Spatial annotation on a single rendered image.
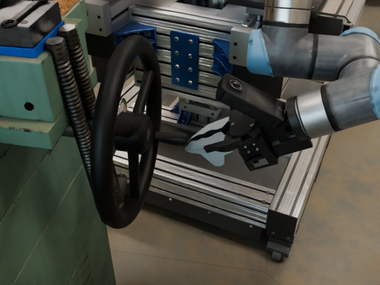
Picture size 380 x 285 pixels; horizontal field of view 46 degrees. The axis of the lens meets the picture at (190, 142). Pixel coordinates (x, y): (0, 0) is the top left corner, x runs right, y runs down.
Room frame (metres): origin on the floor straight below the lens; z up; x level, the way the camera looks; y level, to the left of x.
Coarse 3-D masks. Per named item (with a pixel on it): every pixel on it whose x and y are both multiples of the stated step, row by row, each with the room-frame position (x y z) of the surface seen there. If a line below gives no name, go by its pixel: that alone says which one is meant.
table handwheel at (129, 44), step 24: (120, 48) 0.54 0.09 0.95; (144, 48) 0.59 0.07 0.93; (120, 72) 0.50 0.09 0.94; (144, 72) 0.65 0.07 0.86; (144, 96) 0.60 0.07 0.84; (96, 120) 0.44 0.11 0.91; (120, 120) 0.54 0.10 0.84; (144, 120) 0.54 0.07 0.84; (96, 144) 0.42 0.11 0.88; (120, 144) 0.52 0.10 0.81; (144, 144) 0.52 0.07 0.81; (96, 168) 0.41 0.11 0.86; (144, 168) 0.59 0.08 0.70; (96, 192) 0.41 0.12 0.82; (144, 192) 0.54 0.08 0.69; (120, 216) 0.43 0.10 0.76
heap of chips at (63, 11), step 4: (56, 0) 0.80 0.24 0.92; (60, 0) 0.80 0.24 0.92; (64, 0) 0.81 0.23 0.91; (68, 0) 0.83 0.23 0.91; (72, 0) 0.84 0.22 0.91; (76, 0) 0.85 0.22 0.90; (60, 4) 0.80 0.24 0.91; (64, 4) 0.81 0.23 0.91; (68, 4) 0.82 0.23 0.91; (72, 4) 0.83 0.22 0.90; (60, 8) 0.79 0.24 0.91; (64, 8) 0.80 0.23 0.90; (68, 8) 0.81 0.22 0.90; (64, 12) 0.79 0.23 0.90
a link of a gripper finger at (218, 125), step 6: (222, 120) 0.64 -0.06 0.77; (228, 120) 0.63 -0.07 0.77; (210, 126) 0.64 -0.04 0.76; (216, 126) 0.63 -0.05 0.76; (222, 126) 0.62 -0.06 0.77; (228, 126) 0.62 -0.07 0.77; (198, 132) 0.63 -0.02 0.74; (204, 132) 0.63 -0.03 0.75; (210, 132) 0.62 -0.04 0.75; (216, 132) 0.62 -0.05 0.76; (222, 132) 0.62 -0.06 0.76; (192, 138) 0.63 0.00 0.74; (198, 138) 0.63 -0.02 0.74; (186, 144) 0.63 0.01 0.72
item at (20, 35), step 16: (16, 0) 0.59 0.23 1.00; (48, 0) 0.61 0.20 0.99; (0, 16) 0.53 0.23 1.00; (32, 16) 0.53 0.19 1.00; (48, 16) 0.55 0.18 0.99; (0, 32) 0.51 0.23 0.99; (16, 32) 0.50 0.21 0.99; (32, 32) 0.50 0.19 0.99; (48, 32) 0.54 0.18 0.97; (0, 48) 0.51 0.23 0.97; (16, 48) 0.50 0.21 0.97; (32, 48) 0.50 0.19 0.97
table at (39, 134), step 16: (80, 0) 0.85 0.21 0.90; (64, 16) 0.77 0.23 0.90; (80, 16) 0.83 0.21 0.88; (96, 80) 0.64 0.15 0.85; (64, 112) 0.52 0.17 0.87; (0, 128) 0.48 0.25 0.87; (16, 128) 0.48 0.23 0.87; (32, 128) 0.47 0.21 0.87; (48, 128) 0.47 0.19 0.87; (64, 128) 0.51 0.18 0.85; (16, 144) 0.48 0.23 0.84; (32, 144) 0.47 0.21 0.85; (48, 144) 0.47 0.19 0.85
